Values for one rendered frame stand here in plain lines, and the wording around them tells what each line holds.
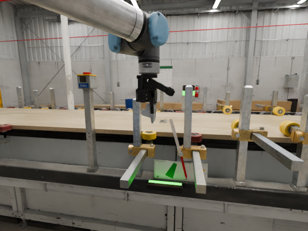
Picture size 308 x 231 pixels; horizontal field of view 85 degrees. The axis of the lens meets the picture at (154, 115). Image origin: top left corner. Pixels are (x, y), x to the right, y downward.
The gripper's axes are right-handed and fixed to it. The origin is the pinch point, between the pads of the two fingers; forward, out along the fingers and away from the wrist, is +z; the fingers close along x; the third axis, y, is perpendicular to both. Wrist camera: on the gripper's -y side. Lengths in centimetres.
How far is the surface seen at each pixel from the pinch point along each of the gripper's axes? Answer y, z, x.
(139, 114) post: 8.5, -1.4, -6.1
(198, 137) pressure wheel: -21.0, 11.0, -14.7
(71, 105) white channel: 116, 6, -102
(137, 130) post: 9.6, 6.7, -6.1
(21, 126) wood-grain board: 96, 12, -22
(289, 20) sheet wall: -418, -279, -739
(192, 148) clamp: -17.7, 14.1, -6.2
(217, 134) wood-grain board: -31.7, 11.1, -22.3
